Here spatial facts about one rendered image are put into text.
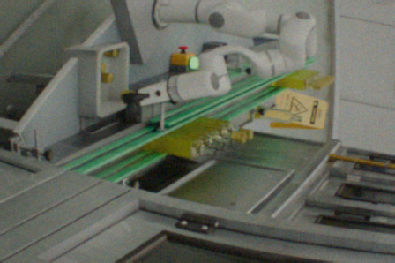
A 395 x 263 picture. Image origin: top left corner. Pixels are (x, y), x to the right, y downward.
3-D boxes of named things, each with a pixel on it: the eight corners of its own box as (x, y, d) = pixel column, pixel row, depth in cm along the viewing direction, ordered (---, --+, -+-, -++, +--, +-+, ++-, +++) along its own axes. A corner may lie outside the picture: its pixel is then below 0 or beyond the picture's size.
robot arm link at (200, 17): (207, 20, 216) (249, 24, 210) (191, 28, 205) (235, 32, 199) (206, -4, 212) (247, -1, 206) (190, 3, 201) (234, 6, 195)
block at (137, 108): (123, 121, 205) (141, 123, 202) (123, 93, 202) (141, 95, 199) (130, 118, 208) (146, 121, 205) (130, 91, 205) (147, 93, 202)
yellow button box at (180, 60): (169, 71, 240) (186, 72, 237) (169, 52, 238) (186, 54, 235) (178, 67, 246) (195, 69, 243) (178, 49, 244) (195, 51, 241)
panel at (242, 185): (66, 248, 155) (170, 285, 140) (65, 239, 154) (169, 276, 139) (211, 161, 232) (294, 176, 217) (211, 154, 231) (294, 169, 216)
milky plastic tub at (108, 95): (78, 116, 190) (98, 119, 187) (79, 48, 184) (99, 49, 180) (108, 104, 205) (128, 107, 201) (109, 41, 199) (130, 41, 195)
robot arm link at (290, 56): (255, 52, 195) (251, 17, 184) (309, 40, 198) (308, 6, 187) (274, 82, 184) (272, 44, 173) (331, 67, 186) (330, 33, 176)
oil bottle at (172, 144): (141, 149, 205) (198, 161, 196) (140, 132, 204) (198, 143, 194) (150, 145, 210) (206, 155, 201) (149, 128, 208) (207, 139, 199)
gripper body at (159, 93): (171, 104, 175) (139, 109, 181) (189, 97, 184) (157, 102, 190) (166, 78, 174) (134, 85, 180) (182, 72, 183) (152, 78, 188)
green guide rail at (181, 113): (148, 123, 206) (169, 126, 203) (148, 119, 206) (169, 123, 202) (304, 56, 355) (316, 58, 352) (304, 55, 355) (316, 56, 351)
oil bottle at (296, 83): (270, 86, 306) (319, 93, 294) (270, 74, 304) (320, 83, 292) (273, 83, 311) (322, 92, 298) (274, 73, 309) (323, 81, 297)
